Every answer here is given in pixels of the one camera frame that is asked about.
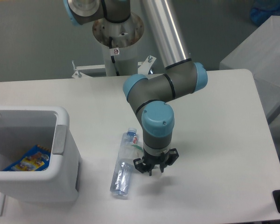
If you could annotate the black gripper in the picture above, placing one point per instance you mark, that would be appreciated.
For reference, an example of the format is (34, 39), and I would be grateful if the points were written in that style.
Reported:
(148, 161)

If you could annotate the white plastic bag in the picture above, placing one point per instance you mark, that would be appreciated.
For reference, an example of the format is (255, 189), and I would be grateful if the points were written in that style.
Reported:
(128, 153)

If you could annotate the clear plastic water bottle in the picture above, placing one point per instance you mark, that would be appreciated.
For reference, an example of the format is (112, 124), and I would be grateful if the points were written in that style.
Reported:
(123, 173)

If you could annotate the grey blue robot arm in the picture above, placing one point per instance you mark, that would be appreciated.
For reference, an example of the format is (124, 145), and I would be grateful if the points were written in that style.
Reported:
(149, 98)

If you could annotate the white trash can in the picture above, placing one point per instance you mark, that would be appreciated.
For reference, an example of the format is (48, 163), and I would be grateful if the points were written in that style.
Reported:
(21, 128)

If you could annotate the blue snack wrapper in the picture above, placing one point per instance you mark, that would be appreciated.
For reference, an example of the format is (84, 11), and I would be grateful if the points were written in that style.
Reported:
(35, 159)

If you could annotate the white covered side table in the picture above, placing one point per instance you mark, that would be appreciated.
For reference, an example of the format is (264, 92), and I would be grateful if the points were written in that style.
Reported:
(260, 54)

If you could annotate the blue object at top right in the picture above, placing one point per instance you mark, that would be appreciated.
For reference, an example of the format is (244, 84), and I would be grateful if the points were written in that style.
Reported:
(262, 10)

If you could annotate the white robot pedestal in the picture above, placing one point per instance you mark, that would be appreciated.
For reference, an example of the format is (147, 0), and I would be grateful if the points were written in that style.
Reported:
(119, 44)

